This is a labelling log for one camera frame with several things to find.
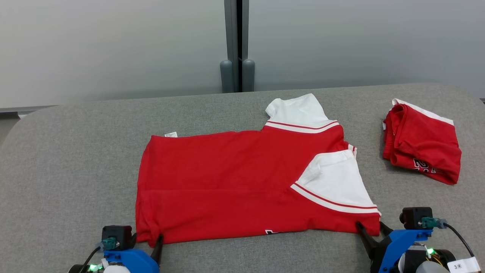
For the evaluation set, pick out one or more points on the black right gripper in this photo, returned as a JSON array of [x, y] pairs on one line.
[[377, 256]]

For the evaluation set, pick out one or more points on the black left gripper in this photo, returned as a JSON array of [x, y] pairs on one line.
[[81, 269]]

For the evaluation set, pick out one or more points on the red and white jersey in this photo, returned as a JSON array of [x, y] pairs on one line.
[[227, 182]]

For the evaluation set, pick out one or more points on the red shirt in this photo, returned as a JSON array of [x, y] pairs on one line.
[[420, 144]]

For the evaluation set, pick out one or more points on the white paper label tag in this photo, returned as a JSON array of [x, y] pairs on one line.
[[464, 265]]

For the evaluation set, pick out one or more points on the grey fabric padded bench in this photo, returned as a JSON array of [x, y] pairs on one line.
[[75, 170]]

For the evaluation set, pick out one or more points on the blue right camera mount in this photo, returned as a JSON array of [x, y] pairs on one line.
[[398, 242]]

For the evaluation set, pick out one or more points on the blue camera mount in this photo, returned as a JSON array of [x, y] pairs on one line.
[[132, 261], [398, 242]]

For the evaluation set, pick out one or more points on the blue left camera mount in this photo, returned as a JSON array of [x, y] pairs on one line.
[[132, 261]]

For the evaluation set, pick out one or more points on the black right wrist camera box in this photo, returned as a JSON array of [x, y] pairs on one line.
[[415, 217]]

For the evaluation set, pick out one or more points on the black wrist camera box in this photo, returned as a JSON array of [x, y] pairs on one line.
[[415, 217], [117, 236]]

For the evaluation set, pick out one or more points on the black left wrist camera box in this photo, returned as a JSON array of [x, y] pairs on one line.
[[117, 236]]

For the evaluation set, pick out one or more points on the teal left camera connector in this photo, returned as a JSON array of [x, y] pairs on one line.
[[108, 243]]

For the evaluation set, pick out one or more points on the teal camera connector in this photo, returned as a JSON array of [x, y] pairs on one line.
[[108, 243], [432, 222]]

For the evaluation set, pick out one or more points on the teal right camera connector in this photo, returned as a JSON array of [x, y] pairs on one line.
[[432, 222]]

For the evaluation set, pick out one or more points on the grey cylindrical post foot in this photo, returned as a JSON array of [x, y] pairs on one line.
[[226, 77], [248, 76]]

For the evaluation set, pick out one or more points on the grey partition post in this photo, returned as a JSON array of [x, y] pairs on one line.
[[231, 30]]

